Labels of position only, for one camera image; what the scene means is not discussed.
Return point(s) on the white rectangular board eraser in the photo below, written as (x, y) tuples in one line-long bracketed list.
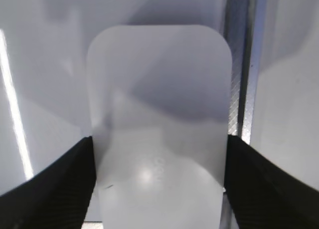
[(159, 100)]

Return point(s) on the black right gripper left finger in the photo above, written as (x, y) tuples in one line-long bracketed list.
[(56, 198)]

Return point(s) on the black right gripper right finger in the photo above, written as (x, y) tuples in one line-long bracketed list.
[(262, 195)]

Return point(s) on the white board with metal frame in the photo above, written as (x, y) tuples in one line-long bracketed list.
[(44, 100)]

